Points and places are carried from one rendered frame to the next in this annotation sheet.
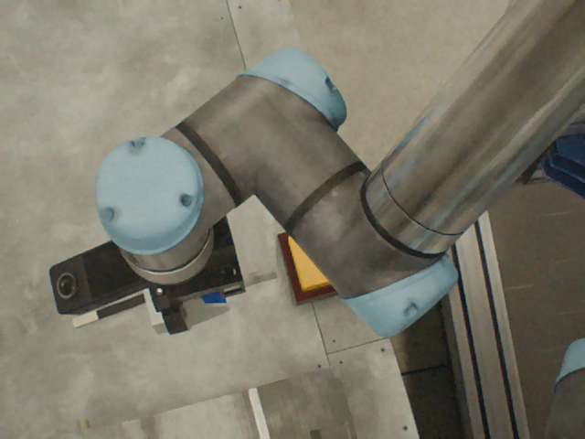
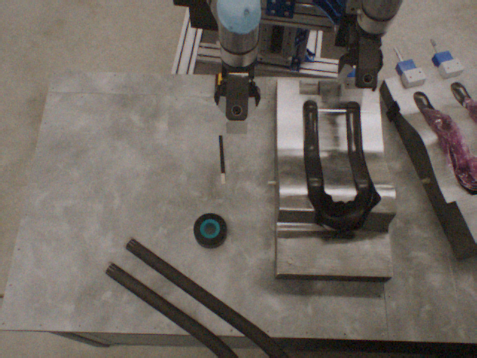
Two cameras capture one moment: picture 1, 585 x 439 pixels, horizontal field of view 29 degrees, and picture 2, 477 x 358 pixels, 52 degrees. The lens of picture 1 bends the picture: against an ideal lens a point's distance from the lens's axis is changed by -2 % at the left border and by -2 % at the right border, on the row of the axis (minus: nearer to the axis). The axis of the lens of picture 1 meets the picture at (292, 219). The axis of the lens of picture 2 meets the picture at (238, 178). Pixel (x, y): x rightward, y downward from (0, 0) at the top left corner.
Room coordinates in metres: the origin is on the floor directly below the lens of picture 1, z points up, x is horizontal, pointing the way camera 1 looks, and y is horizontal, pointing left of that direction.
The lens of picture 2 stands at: (0.07, 0.69, 1.95)
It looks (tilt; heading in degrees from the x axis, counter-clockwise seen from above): 67 degrees down; 285
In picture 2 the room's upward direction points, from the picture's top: 2 degrees clockwise
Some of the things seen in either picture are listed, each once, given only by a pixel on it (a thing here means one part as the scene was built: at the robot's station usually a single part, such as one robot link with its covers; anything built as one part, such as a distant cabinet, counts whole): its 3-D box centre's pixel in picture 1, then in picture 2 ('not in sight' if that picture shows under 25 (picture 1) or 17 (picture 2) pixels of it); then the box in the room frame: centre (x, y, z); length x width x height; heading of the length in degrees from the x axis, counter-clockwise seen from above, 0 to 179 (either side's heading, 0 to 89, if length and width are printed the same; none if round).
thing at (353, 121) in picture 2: not in sight; (337, 157); (-0.03, 0.15, 0.92); 0.35 x 0.16 x 0.09; 105
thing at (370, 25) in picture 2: not in sight; (374, 15); (-0.02, -0.09, 1.13); 0.08 x 0.08 x 0.05
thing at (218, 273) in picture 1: (184, 253); (238, 68); (0.23, 0.09, 1.09); 0.09 x 0.08 x 0.12; 105
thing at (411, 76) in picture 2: not in sight; (405, 66); (-0.15, -0.21, 0.86); 0.13 x 0.05 x 0.05; 122
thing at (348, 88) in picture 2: not in sight; (350, 74); (-0.01, -0.11, 0.89); 0.13 x 0.05 x 0.05; 105
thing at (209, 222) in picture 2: not in sight; (210, 230); (0.22, 0.37, 0.82); 0.08 x 0.08 x 0.04
